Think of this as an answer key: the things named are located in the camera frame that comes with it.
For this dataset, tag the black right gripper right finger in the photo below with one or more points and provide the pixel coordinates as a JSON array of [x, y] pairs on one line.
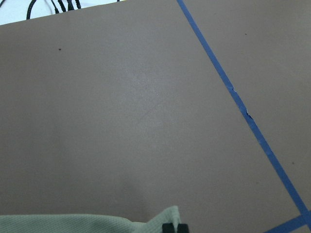
[[182, 228]]

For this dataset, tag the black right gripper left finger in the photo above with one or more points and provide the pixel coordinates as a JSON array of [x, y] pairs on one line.
[[167, 228]]

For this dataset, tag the green long-sleeve shirt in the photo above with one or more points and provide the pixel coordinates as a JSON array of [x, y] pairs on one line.
[[87, 223]]

